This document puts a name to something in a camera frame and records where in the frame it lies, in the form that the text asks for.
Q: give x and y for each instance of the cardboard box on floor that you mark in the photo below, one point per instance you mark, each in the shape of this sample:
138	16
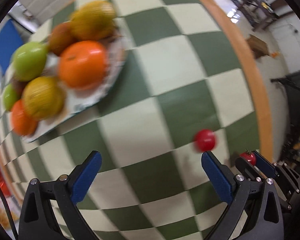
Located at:
258	45

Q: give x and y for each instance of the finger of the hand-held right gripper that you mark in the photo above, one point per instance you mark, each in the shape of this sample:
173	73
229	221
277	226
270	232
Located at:
245	167
266	163

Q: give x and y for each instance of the bright orange fruit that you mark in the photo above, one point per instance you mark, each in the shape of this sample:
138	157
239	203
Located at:
21	121
83	65

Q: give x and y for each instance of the green apple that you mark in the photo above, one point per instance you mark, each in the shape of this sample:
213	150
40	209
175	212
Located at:
30	61
9	96

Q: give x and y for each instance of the oval floral ceramic plate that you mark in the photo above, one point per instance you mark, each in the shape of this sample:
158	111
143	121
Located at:
82	100

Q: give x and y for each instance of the yellow orange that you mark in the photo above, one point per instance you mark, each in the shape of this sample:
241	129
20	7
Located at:
93	20
43	97

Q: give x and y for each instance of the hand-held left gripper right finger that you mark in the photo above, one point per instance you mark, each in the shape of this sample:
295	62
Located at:
217	178

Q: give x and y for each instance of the green white checkered tablecloth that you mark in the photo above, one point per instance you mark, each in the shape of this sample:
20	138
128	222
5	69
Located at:
165	67

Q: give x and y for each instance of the white padded chair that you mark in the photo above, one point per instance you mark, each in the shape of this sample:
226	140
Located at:
42	1

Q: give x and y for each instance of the red cherry tomato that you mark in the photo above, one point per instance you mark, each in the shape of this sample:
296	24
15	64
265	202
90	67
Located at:
249	157
205	140

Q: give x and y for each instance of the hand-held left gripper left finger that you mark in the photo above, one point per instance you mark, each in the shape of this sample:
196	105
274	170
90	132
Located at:
87	177

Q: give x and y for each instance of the small orange item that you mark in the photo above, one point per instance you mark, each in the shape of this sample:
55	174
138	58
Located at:
275	54

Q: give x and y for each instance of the blue board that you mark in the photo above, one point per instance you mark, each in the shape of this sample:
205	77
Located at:
5	43

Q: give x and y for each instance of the dark wooden table background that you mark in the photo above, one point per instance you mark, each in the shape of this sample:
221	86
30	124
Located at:
261	8

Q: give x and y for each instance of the clear bag of chips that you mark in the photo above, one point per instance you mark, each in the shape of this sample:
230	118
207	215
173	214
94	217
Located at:
2	212

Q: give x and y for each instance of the brownish orange fruit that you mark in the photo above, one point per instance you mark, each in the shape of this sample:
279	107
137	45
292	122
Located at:
61	38

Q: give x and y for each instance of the dark red apple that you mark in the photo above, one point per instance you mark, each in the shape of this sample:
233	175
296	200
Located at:
18	85

